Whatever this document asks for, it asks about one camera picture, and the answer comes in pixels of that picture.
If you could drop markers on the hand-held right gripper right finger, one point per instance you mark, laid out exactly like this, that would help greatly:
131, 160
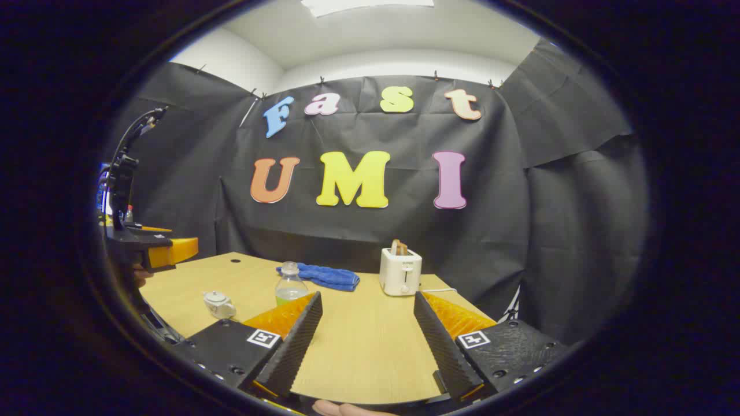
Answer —
439, 341

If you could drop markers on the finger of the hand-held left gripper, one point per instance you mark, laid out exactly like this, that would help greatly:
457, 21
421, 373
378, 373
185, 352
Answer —
156, 229
173, 251

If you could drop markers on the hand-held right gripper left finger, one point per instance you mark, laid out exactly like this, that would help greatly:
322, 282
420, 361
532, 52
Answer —
298, 341

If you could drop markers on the green label water bottle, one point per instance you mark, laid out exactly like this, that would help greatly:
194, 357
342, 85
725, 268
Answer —
289, 286

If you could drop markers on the white teacup lid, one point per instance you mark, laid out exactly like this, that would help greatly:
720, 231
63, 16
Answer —
215, 297

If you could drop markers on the white ceramic teacup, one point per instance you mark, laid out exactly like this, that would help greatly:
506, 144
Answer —
221, 309

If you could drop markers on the red cap plastic bottle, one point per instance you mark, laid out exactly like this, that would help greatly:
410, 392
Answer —
129, 215

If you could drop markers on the blue towel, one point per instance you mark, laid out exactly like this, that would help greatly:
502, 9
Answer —
329, 277

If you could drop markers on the white toaster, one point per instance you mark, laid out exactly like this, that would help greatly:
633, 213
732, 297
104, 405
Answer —
399, 274

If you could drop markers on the toasted bread slice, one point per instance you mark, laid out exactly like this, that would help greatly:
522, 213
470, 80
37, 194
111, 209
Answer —
399, 248

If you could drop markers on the black backdrop cloth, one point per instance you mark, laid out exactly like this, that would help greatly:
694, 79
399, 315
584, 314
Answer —
497, 190

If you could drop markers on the ceiling light panel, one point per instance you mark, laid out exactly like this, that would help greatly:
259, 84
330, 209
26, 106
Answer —
370, 6

